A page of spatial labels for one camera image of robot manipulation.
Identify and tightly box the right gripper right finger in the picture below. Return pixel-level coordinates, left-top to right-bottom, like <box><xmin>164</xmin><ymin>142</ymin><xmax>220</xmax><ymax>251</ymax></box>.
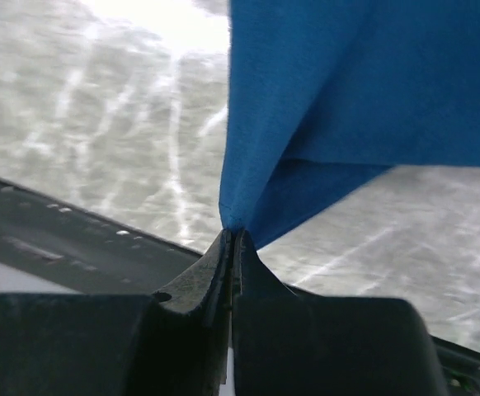
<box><xmin>232</xmin><ymin>231</ymin><xmax>448</xmax><ymax>396</ymax></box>

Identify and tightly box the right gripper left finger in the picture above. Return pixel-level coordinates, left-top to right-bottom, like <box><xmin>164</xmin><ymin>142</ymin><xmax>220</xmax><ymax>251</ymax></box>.
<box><xmin>0</xmin><ymin>231</ymin><xmax>232</xmax><ymax>395</ymax></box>

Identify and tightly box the blue t shirt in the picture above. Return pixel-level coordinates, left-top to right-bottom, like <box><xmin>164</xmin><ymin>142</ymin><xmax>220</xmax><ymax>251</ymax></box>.
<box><xmin>219</xmin><ymin>0</ymin><xmax>480</xmax><ymax>248</ymax></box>

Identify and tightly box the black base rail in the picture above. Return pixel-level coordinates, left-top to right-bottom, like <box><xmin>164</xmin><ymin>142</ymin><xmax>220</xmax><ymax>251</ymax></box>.
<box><xmin>0</xmin><ymin>179</ymin><xmax>200</xmax><ymax>294</ymax></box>

